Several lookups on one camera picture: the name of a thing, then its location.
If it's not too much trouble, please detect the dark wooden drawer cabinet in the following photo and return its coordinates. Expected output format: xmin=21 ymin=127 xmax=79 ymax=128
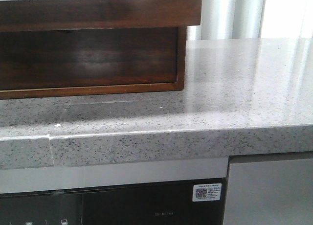
xmin=0 ymin=25 xmax=188 ymax=100

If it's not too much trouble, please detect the black built-in appliance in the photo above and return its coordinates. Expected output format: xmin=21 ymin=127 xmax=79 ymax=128
xmin=0 ymin=178 xmax=225 ymax=225

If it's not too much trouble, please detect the white QR code sticker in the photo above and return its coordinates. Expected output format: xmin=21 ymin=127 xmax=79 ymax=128
xmin=192 ymin=183 xmax=222 ymax=202

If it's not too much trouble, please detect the white curtain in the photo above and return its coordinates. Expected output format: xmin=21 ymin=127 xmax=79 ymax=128
xmin=187 ymin=0 xmax=313 ymax=41

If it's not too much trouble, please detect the grey cabinet door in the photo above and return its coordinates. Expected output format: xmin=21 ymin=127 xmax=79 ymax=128
xmin=224 ymin=158 xmax=313 ymax=225

